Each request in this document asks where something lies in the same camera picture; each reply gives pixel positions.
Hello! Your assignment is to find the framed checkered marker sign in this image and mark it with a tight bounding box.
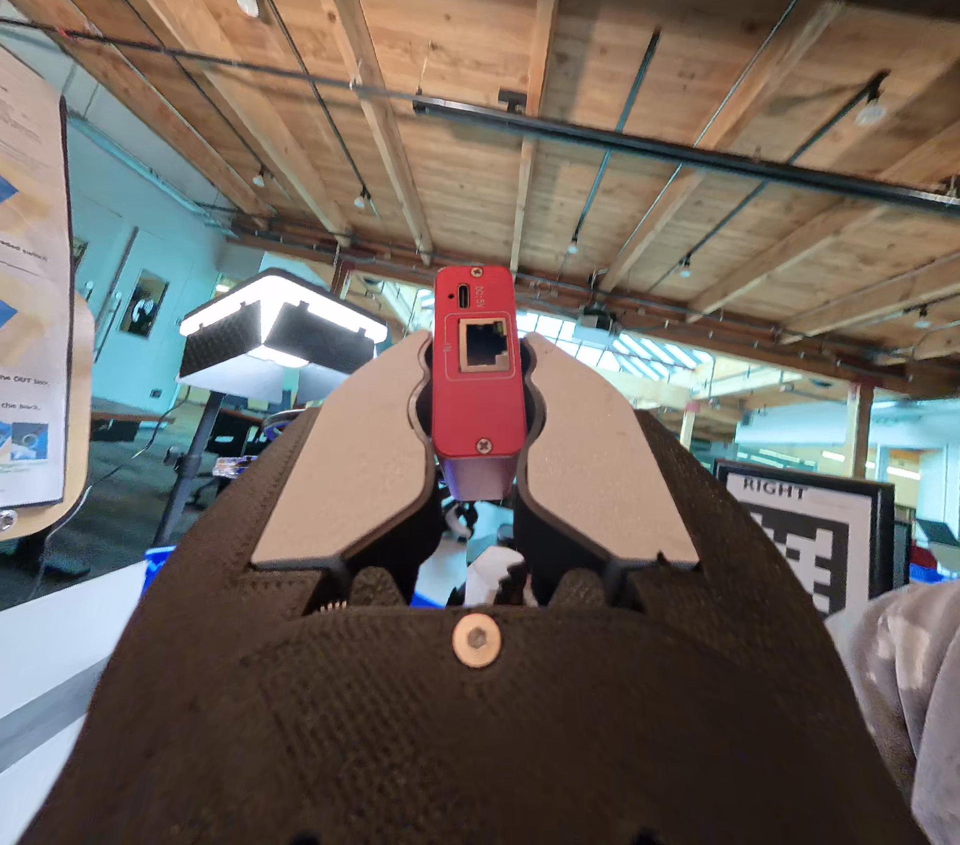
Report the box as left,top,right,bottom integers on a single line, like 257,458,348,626
712,458,897,617

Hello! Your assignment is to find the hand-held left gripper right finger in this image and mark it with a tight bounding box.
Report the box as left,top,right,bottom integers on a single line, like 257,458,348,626
516,332,702,604

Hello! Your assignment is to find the printed instruction sheet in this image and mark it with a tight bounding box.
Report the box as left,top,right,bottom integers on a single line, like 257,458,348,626
0,46,74,509

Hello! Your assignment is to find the blue plastic storage bin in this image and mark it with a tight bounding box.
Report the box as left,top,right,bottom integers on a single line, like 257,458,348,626
142,545,455,610

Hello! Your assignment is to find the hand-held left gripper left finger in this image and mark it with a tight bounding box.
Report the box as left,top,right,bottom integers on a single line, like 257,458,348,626
249,331,440,604

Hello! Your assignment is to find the person's right forearm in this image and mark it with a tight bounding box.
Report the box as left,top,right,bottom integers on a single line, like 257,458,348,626
825,578,960,839

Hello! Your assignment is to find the instruction sheet on board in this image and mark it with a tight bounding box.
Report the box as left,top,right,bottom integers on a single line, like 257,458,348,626
0,46,95,542

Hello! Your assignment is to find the grey light stand pole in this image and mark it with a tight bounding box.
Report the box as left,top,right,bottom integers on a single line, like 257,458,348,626
153,391,226,546

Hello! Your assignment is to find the studio light panel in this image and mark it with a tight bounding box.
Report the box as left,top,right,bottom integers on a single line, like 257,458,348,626
176,269,390,404

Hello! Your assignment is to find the red metal ethernet switch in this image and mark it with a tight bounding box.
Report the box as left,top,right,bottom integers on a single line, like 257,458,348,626
431,265,526,503

